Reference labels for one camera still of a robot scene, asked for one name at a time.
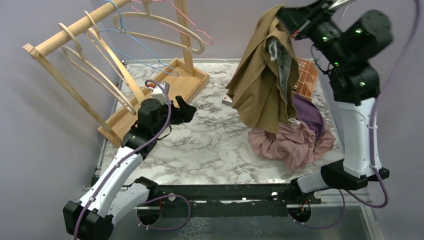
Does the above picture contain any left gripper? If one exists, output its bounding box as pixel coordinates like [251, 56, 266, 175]
[153, 95, 197, 136]

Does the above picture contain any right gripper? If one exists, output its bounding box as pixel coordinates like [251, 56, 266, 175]
[272, 0, 351, 69]

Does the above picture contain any brown skirt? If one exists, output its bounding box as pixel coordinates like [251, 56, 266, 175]
[226, 4, 299, 134]

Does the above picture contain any pink wire hanger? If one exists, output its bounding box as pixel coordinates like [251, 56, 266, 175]
[129, 0, 214, 46]

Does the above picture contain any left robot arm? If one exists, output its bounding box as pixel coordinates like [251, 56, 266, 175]
[63, 95, 197, 240]

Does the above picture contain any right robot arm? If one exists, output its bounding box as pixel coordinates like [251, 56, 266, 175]
[277, 0, 393, 204]

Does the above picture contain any wooden hanger right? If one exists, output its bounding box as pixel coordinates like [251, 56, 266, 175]
[112, 0, 213, 55]

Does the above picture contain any wooden hanger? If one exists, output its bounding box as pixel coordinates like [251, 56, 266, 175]
[112, 0, 213, 55]
[84, 11, 146, 103]
[58, 22, 137, 116]

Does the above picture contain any pink skirt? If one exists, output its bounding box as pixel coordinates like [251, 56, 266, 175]
[248, 122, 336, 172]

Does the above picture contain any wooden hanger leftmost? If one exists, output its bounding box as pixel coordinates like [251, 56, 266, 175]
[58, 22, 137, 116]

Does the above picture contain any wooden clothes rack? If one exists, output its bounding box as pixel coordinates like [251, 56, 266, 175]
[23, 0, 210, 146]

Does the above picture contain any small white red box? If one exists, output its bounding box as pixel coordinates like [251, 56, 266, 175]
[221, 90, 233, 107]

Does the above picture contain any peach plastic file organizer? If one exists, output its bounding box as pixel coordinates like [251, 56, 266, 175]
[292, 57, 318, 102]

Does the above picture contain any purple garment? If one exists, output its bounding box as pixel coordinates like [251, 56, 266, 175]
[292, 93, 325, 140]

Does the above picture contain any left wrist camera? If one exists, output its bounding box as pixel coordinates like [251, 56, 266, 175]
[147, 82, 170, 104]

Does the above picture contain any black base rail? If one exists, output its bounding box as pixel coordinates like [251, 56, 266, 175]
[82, 182, 369, 220]

